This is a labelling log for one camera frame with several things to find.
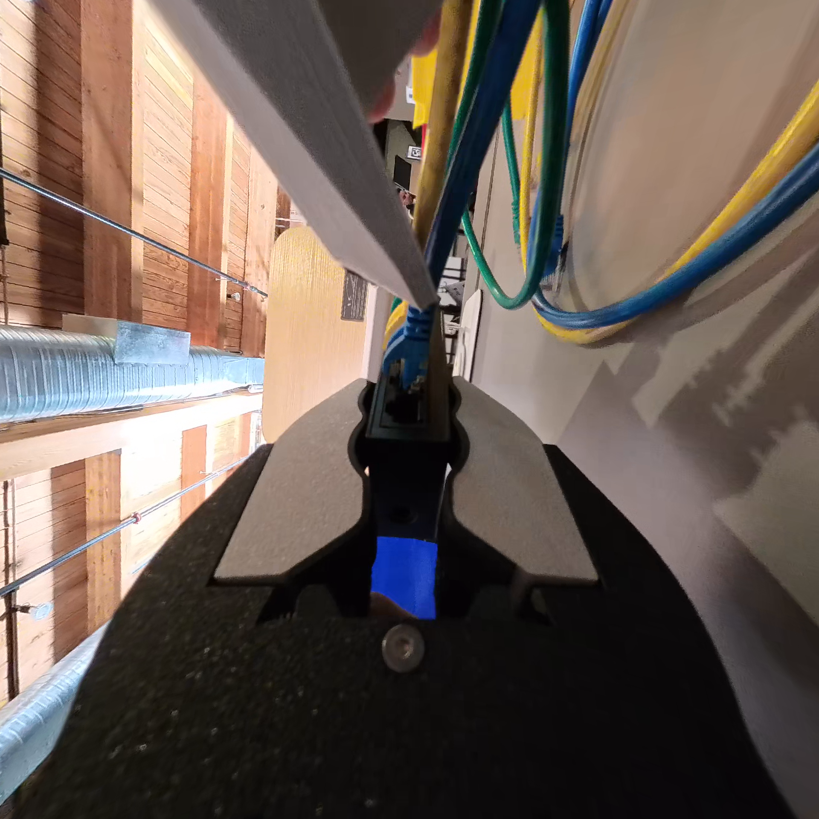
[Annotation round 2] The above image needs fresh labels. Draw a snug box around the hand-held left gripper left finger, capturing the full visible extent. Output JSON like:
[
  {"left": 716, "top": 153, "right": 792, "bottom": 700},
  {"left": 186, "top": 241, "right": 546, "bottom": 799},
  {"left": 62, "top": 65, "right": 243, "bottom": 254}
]
[{"left": 213, "top": 378, "right": 378, "bottom": 620}]

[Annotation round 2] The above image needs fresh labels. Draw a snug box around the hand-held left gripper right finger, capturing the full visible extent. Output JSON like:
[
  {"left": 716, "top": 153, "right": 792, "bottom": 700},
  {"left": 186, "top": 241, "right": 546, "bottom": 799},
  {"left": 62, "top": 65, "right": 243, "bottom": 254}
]
[{"left": 437, "top": 376, "right": 600, "bottom": 620}]

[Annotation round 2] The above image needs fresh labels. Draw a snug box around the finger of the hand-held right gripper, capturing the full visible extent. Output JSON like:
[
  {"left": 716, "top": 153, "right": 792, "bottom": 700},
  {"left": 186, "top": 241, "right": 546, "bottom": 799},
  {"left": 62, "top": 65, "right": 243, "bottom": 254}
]
[{"left": 147, "top": 0, "right": 444, "bottom": 311}]

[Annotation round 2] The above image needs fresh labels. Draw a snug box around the black network switch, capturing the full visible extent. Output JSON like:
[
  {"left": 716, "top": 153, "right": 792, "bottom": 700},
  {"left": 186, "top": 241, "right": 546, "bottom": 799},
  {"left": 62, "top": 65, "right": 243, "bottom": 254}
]
[{"left": 363, "top": 368, "right": 454, "bottom": 541}]

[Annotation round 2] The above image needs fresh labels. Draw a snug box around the yellow ethernet cable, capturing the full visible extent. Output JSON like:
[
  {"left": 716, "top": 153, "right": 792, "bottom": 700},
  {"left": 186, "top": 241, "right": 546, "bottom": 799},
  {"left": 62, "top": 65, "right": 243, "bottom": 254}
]
[{"left": 384, "top": 0, "right": 819, "bottom": 346}]

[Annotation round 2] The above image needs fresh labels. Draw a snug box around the blue ethernet cable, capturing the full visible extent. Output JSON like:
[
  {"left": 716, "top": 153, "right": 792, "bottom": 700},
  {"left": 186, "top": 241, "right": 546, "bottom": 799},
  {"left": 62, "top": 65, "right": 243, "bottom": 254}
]
[{"left": 383, "top": 0, "right": 819, "bottom": 392}]

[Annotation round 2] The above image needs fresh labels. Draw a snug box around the green ethernet cable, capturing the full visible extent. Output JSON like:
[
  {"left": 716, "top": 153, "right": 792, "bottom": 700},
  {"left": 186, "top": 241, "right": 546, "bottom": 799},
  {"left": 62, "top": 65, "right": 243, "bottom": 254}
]
[{"left": 448, "top": 0, "right": 570, "bottom": 311}]

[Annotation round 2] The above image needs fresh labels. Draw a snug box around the person's right hand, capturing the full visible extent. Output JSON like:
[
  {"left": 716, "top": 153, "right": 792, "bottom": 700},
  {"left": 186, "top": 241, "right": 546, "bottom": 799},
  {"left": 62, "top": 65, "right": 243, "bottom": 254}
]
[{"left": 370, "top": 8, "right": 444, "bottom": 125}]

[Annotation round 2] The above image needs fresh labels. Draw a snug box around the wooden stand with white base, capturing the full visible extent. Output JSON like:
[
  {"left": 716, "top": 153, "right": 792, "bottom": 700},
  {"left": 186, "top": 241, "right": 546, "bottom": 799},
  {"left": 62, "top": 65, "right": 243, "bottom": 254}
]
[{"left": 262, "top": 227, "right": 484, "bottom": 442}]

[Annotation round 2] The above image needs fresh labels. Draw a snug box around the silver ventilation duct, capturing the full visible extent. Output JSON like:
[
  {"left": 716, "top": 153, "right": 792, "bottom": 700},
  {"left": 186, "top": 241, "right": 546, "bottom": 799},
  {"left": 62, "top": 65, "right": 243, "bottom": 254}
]
[
  {"left": 0, "top": 323, "right": 266, "bottom": 423},
  {"left": 0, "top": 621, "right": 110, "bottom": 801}
]

